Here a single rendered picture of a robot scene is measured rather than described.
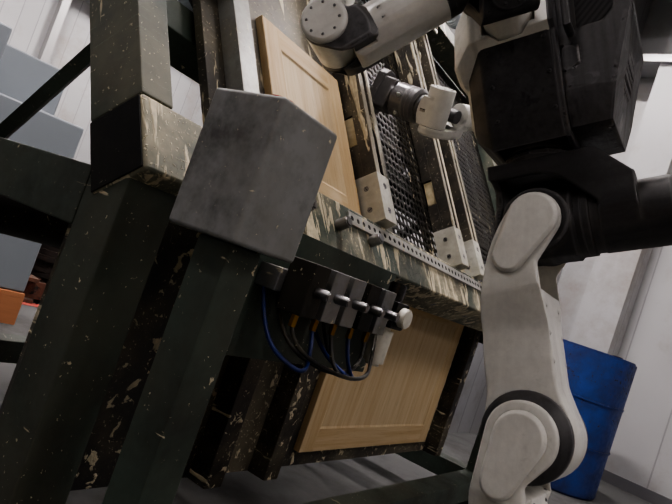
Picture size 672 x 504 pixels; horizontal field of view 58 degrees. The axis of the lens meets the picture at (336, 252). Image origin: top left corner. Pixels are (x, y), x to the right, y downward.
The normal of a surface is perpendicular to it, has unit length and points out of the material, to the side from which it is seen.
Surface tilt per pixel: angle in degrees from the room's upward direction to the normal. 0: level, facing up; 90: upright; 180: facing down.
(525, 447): 90
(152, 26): 57
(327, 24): 90
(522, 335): 90
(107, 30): 90
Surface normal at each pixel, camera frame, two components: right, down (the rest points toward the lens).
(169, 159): 0.84, -0.30
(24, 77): 0.66, 0.20
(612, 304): -0.61, -0.25
